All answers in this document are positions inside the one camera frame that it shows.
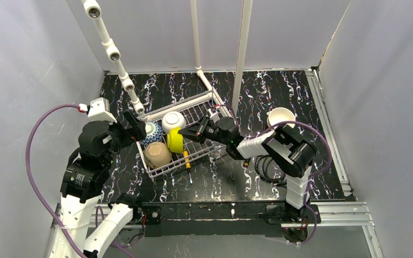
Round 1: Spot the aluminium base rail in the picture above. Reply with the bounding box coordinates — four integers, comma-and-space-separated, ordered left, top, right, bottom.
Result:
46, 201, 386, 258

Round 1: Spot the white vertical pole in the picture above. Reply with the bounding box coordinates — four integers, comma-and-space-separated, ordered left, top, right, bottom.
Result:
231, 0, 253, 114

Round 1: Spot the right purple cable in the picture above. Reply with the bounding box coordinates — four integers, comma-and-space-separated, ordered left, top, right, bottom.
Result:
215, 104, 333, 246

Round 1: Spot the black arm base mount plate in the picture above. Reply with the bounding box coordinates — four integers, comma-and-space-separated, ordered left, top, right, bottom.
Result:
141, 201, 322, 237

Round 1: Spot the coiled black cable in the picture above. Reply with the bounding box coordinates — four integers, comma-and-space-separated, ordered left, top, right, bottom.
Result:
254, 156, 288, 187

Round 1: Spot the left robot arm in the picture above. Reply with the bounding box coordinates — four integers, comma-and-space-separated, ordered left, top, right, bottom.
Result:
60, 110, 146, 257

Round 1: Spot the cream white bowl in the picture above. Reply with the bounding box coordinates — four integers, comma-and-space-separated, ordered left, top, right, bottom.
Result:
267, 107, 296, 127

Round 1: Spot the white pvc pipe frame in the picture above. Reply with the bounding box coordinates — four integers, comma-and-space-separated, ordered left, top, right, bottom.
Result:
81, 1, 237, 122

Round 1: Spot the black orange handled screwdriver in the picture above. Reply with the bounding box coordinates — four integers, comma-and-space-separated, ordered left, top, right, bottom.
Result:
243, 159, 250, 167

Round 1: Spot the white bowl brown rim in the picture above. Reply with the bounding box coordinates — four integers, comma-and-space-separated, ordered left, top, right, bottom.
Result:
144, 141, 172, 169

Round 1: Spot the grey white bowl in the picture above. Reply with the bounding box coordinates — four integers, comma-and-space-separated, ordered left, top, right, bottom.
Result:
161, 111, 187, 133

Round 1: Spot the purple cable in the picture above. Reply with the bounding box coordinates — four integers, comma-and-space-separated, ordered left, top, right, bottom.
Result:
215, 104, 333, 246
25, 104, 93, 258

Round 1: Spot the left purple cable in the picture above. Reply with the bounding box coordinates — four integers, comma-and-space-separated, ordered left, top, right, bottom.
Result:
25, 104, 93, 258

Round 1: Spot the red patterned blue bowl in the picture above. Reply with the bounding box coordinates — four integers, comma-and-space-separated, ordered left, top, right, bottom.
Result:
140, 122, 163, 148

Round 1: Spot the white wire dish rack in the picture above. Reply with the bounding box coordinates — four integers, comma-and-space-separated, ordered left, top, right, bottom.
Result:
138, 89, 224, 179

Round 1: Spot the yellow handled screwdriver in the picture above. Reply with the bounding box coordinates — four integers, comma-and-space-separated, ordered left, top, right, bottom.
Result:
183, 150, 193, 184

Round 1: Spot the yellow green bowl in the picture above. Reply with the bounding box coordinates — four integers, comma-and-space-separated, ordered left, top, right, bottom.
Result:
167, 127, 184, 154

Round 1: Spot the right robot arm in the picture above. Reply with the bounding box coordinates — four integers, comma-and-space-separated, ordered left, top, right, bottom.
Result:
179, 116, 317, 210

